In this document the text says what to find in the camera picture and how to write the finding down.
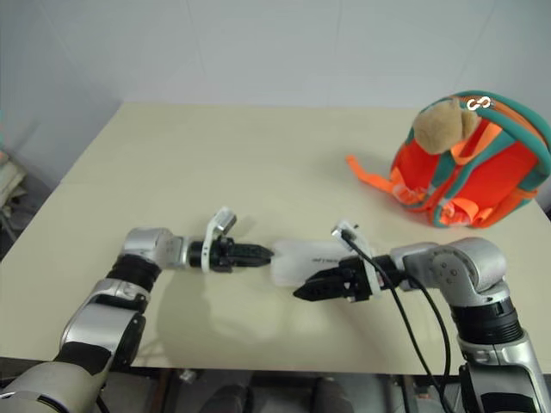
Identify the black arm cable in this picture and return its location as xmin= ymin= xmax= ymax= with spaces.
xmin=406 ymin=274 xmax=453 ymax=413

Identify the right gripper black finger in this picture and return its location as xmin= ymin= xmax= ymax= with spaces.
xmin=292 ymin=283 xmax=345 ymax=303
xmin=303 ymin=266 xmax=344 ymax=287

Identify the dark rounded shape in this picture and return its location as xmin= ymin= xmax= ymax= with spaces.
xmin=201 ymin=381 xmax=257 ymax=413

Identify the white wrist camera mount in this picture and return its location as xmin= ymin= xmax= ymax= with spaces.
xmin=331 ymin=219 xmax=385 ymax=300
xmin=201 ymin=206 xmax=238 ymax=274

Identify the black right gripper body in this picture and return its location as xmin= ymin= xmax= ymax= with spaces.
xmin=338 ymin=256 xmax=373 ymax=304

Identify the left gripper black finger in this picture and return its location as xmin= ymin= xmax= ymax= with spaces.
xmin=233 ymin=253 xmax=276 ymax=268
xmin=233 ymin=242 xmax=272 ymax=256

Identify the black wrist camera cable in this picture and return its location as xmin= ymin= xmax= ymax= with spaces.
xmin=340 ymin=229 xmax=456 ymax=413

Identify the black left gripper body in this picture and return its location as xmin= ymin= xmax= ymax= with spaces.
xmin=209 ymin=237 xmax=237 ymax=274

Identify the brown plush toy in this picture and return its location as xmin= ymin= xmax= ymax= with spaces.
xmin=412 ymin=96 xmax=482 ymax=156

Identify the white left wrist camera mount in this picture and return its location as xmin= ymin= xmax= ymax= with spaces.
xmin=201 ymin=206 xmax=238 ymax=274

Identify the cluttered grey items pile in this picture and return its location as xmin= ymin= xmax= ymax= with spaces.
xmin=0 ymin=148 xmax=52 ymax=262

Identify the orange and teal backpack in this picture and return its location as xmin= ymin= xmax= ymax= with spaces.
xmin=344 ymin=89 xmax=551 ymax=230

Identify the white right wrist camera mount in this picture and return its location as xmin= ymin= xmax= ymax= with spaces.
xmin=331 ymin=219 xmax=385 ymax=300

